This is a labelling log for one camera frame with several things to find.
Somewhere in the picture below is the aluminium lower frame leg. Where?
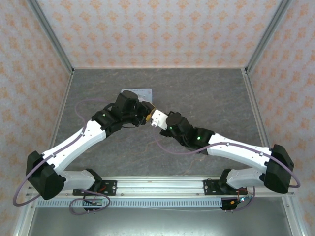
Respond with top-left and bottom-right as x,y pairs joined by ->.
282,195 -> 305,236
12,196 -> 37,236

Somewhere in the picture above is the grey slotted cable duct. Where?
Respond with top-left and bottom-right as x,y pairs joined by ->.
36,198 -> 223,207

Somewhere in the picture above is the grey metal panel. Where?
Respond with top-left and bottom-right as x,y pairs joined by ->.
27,206 -> 295,236

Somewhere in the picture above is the aluminium table side rail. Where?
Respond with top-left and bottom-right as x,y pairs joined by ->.
242,68 -> 274,148
48,70 -> 74,153

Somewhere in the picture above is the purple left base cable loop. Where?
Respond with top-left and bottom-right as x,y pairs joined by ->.
68,188 -> 111,215

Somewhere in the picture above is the aluminium frame post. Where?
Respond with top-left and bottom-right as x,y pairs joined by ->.
26,0 -> 75,74
246,0 -> 293,74

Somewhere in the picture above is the cartoon dog print mat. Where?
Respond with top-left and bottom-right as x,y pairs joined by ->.
122,88 -> 154,104

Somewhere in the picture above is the right base circuit board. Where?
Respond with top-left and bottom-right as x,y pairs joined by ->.
230,196 -> 249,205

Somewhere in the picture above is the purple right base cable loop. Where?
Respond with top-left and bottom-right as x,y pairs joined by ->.
222,186 -> 256,212

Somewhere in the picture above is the base circuit board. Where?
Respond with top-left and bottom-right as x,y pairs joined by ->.
230,196 -> 249,205
83,198 -> 103,206

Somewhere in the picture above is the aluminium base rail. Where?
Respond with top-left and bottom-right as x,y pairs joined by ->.
26,176 -> 296,197

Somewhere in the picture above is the left base circuit board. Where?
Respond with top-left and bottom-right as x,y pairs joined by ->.
83,198 -> 103,206

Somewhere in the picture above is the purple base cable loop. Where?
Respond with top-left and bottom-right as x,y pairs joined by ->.
68,188 -> 111,215
222,186 -> 256,212

